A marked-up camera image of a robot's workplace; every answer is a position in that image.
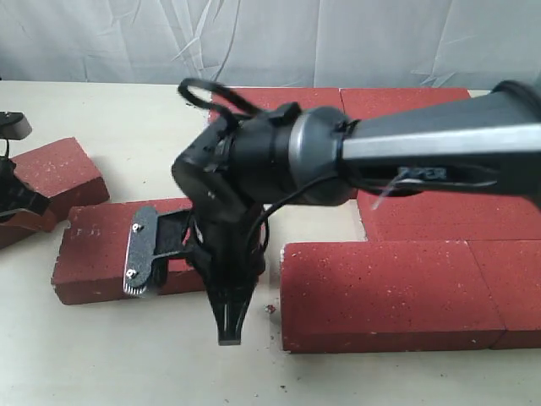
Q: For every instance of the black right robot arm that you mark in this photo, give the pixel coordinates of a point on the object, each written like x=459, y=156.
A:
x=250, y=162

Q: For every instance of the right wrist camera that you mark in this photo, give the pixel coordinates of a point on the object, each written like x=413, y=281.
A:
x=154, y=239

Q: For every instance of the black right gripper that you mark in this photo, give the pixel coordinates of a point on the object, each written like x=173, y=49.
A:
x=229, y=257

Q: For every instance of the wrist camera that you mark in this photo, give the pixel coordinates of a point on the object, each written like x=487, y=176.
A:
x=14, y=126
x=154, y=239

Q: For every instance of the white fabric backdrop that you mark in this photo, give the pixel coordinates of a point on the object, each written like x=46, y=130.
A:
x=472, y=44

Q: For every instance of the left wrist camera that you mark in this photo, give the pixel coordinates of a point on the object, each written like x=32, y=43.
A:
x=14, y=126

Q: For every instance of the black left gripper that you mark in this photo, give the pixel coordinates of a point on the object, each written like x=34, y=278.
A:
x=22, y=208

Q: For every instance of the red brick right third row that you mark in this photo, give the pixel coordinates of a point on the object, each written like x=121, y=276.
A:
x=447, y=216

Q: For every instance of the red brick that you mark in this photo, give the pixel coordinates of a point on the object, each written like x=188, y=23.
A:
x=90, y=261
x=511, y=271
x=367, y=103
x=366, y=297
x=270, y=98
x=65, y=174

